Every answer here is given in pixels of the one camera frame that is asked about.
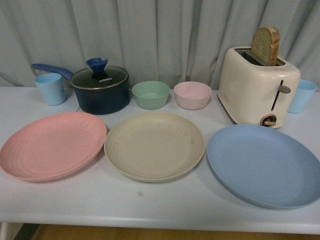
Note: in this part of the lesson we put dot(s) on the pink plate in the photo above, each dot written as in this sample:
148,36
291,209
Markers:
53,147

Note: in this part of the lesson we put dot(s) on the green bowl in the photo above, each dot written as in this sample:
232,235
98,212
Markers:
151,95

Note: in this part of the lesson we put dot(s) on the beige plate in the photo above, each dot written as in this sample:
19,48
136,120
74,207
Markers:
154,147

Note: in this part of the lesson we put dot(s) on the pink bowl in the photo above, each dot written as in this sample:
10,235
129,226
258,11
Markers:
192,95

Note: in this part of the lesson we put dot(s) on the dark blue saucepan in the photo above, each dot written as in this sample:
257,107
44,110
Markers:
96,102

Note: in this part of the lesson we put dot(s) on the glass pot lid blue knob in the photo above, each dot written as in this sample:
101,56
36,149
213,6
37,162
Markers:
98,75

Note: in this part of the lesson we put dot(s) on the grey curtain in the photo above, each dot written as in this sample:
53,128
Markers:
154,40

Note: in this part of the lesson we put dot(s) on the cream toaster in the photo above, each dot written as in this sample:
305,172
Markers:
252,92

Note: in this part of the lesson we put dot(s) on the blue plate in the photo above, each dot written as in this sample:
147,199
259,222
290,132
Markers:
264,166

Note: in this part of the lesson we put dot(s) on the left light blue cup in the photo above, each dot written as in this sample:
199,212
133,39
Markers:
51,88

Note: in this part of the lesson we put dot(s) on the light blue cup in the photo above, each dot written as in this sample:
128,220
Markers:
51,88
303,94

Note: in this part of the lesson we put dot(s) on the bread slice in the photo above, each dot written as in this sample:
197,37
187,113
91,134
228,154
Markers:
265,44

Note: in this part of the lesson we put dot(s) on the right light blue cup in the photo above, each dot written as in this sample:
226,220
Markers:
303,94

